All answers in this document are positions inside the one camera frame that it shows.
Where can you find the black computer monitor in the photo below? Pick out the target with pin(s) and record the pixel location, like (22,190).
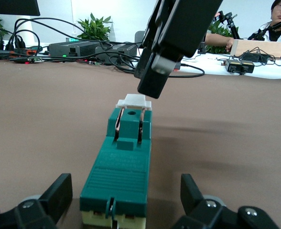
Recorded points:
(11,7)

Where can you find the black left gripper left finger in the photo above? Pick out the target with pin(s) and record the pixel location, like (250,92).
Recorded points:
(59,195)

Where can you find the grey chair back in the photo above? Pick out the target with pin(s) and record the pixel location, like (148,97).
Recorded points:
(140,38)

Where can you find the seated person white jacket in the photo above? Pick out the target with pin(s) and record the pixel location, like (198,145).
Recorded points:
(280,12)

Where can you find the green load switch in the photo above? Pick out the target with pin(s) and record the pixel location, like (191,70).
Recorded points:
(121,171)

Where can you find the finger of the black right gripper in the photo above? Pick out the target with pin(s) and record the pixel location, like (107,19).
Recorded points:
(151,83)
(186,23)

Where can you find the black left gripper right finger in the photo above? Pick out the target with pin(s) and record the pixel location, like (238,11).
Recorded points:
(190,200)

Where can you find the small black box yellow label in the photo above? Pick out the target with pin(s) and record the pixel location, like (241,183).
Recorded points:
(233,66)
(247,67)

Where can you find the person hand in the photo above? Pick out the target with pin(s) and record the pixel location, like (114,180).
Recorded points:
(229,45)

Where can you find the grey orange electronic device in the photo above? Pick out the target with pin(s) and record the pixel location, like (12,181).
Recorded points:
(25,50)

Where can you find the black power adapter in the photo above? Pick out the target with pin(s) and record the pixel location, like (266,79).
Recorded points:
(255,57)

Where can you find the black camera stand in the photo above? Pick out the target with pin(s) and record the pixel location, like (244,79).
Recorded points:
(229,21)

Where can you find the light wooden box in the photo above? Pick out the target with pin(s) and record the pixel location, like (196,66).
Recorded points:
(257,47)

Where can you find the person bare forearm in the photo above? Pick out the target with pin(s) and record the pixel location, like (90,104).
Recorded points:
(217,39)

